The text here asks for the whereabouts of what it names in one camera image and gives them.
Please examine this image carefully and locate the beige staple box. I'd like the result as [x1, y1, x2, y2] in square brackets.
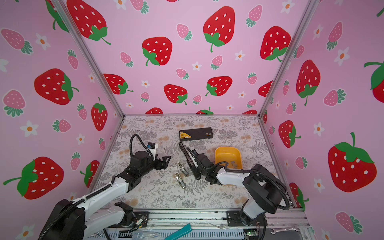
[178, 162, 190, 177]
[175, 173, 187, 189]

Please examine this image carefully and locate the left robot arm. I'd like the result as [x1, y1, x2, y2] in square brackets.
[39, 151, 171, 240]

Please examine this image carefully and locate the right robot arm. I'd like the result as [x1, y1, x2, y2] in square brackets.
[190, 150, 290, 225]

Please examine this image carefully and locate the yellow plastic tray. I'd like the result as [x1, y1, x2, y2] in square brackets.
[215, 147, 243, 169]

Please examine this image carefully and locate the black flat tool case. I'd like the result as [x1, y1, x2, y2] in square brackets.
[179, 128, 214, 142]

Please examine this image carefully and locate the teal plastic tool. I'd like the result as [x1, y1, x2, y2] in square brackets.
[165, 224, 192, 240]

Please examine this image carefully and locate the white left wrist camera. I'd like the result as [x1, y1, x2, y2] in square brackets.
[147, 142, 158, 160]

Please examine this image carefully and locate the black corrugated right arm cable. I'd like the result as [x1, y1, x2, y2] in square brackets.
[185, 146, 291, 211]

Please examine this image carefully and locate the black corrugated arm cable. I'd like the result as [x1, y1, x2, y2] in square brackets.
[185, 146, 291, 211]
[129, 133, 152, 160]

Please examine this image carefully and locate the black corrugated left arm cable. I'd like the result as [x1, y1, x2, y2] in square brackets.
[129, 133, 152, 160]

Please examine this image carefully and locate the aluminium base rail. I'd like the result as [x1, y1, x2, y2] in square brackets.
[85, 207, 310, 232]

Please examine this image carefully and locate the grey slotted cable duct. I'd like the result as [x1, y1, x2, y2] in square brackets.
[88, 229, 267, 240]

